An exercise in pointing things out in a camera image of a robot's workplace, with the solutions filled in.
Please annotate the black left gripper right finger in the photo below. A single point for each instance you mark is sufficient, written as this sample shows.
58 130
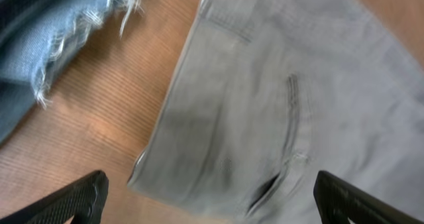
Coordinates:
339 202

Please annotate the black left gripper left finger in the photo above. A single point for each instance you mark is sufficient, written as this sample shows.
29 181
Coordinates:
82 202

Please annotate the grey shorts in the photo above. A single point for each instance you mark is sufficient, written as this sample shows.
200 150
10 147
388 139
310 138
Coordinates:
266 94

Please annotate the folded light blue jeans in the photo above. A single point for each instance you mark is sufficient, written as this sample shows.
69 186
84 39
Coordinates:
38 39

